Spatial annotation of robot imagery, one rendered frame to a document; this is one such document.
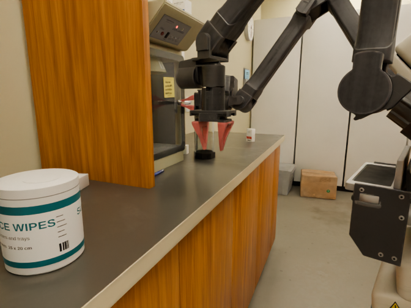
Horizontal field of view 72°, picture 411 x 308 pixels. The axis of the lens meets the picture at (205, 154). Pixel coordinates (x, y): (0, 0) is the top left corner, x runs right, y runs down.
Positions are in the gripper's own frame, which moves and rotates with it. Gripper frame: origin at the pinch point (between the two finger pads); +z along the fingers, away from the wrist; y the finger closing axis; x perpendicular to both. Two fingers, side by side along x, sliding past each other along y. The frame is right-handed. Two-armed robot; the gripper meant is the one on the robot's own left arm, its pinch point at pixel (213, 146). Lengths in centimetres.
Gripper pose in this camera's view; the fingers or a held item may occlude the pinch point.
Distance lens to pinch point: 71.7
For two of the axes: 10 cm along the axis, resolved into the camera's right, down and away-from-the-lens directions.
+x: -3.9, 1.8, -9.0
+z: 0.0, 9.8, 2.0
